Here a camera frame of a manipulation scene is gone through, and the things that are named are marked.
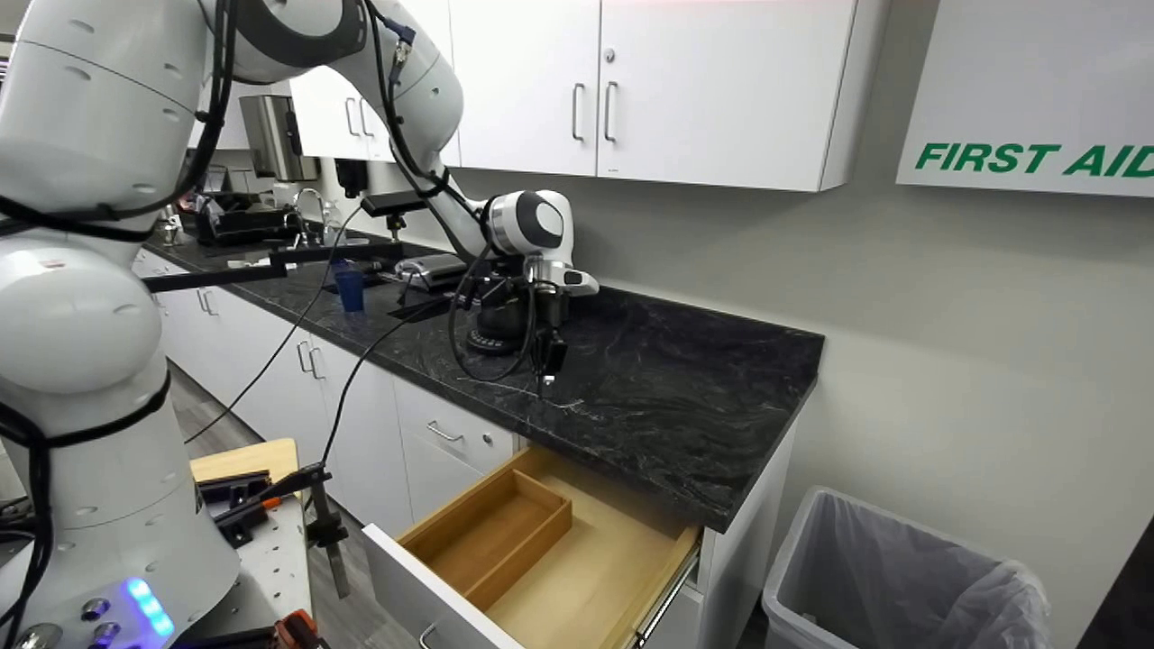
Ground thin black hanging cable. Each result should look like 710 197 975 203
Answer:
179 203 372 451
315 305 414 477

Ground wooden organizer tray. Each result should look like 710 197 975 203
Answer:
398 464 577 613

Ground white robot mounting table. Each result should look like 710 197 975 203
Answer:
178 486 316 649

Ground black lab equipment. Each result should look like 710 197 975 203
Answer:
191 184 316 254

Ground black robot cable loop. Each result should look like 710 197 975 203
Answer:
445 238 543 391

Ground light wooden block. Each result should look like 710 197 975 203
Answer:
188 438 304 491

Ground white first aid cabinet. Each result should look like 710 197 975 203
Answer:
893 0 1154 203

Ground white wall cabinet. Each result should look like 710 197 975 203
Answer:
286 0 887 196

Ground wooden drawer with white front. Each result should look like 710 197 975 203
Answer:
356 444 705 649

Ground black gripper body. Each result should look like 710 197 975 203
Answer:
525 277 571 355

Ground blue cup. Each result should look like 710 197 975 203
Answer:
333 256 366 319

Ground white base cabinets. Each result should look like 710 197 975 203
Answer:
131 244 808 649

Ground red and black clamp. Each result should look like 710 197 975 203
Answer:
193 464 356 602

